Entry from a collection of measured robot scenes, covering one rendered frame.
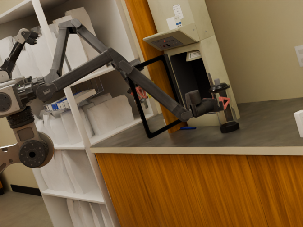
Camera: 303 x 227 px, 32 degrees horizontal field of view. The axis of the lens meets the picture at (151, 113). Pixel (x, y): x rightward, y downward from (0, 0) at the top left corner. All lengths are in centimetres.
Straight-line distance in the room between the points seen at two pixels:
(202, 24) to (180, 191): 91
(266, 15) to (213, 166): 92
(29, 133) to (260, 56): 136
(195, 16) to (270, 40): 49
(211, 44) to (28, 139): 108
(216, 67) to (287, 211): 86
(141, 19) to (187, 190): 99
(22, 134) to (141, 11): 95
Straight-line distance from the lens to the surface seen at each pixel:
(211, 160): 260
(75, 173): 407
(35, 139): 280
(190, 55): 289
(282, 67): 303
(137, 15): 301
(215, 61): 281
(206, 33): 280
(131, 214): 345
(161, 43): 289
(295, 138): 228
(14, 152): 292
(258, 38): 308
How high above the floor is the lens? 158
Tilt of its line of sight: 9 degrees down
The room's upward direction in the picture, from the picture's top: 19 degrees counter-clockwise
